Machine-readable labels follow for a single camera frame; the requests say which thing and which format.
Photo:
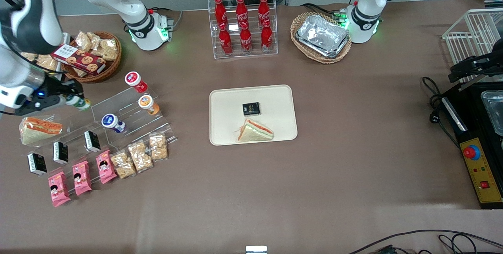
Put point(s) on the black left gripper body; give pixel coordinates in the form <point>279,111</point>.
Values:
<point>480,64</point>

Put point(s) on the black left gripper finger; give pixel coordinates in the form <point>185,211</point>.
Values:
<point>465,76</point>

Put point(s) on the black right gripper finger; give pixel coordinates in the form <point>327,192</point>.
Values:
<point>72,89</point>
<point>43,106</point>

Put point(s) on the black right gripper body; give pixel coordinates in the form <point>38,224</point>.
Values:
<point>54,89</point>

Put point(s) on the green gum bottle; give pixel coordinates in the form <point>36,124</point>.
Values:
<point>80,104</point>

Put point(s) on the black tray sealing machine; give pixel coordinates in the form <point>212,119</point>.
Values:
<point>471,120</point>

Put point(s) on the steel food tray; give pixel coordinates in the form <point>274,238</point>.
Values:
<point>495,112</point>

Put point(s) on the blue gum bottle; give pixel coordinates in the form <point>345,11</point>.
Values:
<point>112,122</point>

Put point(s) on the clear acrylic stepped gum stand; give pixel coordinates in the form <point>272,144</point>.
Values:
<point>129,112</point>

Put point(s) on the red gum bottle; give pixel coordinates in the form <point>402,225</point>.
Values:
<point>135,81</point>

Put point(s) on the orange gum bottle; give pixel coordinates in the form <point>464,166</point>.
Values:
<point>148,104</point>

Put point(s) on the beige serving tray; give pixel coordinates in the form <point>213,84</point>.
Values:
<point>275,100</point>

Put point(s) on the large wrapped triangle sandwich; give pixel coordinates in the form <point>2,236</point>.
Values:
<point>39,130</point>

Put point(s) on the clear bag of brown snacks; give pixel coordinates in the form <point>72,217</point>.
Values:
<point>47,63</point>

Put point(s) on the red cookie box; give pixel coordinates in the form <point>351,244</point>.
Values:
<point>78,59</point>

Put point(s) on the clear acrylic stepped snack stand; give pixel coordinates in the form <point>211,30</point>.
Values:
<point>74,136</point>

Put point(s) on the wicker basket with cookies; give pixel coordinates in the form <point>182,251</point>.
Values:
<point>112,67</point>

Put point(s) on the clear bag of cookies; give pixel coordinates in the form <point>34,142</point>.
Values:
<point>95,39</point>
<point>109,50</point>
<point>83,41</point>

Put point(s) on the black and white box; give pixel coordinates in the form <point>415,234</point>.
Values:
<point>61,152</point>
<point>92,141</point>
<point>37,163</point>

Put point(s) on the white snack bin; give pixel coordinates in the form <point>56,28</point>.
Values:
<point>66,38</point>

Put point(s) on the red emergency stop button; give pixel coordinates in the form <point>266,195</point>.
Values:
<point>469,152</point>

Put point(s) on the pink snack pack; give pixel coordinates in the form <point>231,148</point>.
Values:
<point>59,189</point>
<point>81,178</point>
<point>106,166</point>

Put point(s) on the clear bag of nut snacks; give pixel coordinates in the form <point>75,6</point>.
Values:
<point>158,147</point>
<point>123,164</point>
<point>140,157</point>

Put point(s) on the aluminium foil container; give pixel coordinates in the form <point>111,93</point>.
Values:
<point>322,35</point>

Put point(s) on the red cola bottle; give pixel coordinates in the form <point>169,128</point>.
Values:
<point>241,10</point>
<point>225,41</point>
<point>220,10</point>
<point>263,9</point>
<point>267,37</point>
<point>246,39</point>

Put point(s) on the wicker basket with foil containers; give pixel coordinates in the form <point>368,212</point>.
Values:
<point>302,51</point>

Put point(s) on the small black box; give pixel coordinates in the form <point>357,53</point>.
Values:
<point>251,109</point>

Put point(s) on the clear acrylic bottle rack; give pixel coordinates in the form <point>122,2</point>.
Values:
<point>253,55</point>

